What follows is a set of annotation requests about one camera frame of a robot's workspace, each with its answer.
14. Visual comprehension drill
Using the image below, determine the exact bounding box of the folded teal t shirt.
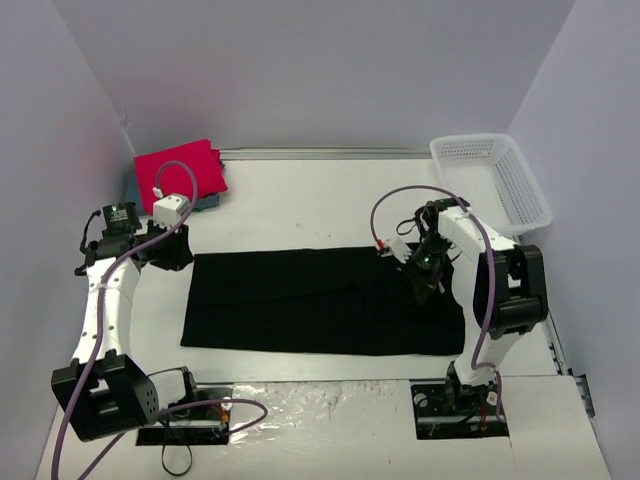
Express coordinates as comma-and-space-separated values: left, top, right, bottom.
124, 173, 220, 216

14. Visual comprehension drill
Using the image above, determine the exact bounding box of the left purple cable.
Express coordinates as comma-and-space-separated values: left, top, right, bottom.
50, 160, 269, 480

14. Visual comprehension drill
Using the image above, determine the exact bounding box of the purple cable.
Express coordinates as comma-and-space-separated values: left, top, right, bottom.
50, 160, 269, 480
369, 184, 505, 421

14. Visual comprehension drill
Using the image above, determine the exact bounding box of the black t shirt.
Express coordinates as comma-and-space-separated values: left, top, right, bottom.
180, 247, 464, 356

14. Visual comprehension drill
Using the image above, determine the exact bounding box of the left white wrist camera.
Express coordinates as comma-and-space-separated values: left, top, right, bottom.
151, 187, 191, 229

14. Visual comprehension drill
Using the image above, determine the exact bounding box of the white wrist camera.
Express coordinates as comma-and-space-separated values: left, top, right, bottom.
151, 187, 191, 229
376, 237, 413, 264

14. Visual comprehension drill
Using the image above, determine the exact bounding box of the aluminium table rail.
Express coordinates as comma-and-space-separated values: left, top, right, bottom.
220, 147, 433, 162

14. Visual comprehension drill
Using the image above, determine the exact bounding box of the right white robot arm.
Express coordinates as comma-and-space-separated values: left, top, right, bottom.
393, 198, 548, 413

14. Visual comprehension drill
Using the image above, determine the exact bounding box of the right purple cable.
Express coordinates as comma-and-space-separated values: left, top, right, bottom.
369, 184, 505, 421

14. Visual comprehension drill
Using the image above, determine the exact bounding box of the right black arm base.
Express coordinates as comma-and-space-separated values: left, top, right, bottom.
410, 380, 509, 441

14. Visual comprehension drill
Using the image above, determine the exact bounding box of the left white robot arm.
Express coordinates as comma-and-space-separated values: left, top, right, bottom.
51, 194, 193, 442

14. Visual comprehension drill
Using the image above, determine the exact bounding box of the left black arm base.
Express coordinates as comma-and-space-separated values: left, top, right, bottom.
135, 405, 231, 447

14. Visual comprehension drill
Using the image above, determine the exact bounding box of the folded red t shirt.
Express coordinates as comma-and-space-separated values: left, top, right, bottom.
134, 139, 228, 213

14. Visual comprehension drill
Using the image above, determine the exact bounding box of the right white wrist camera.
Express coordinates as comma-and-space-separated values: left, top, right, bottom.
376, 237, 413, 264

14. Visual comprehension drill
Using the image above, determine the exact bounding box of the white plastic basket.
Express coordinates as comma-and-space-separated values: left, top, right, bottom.
430, 133, 552, 237

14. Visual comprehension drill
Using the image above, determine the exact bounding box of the black loop cable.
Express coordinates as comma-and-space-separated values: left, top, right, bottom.
159, 442, 195, 476

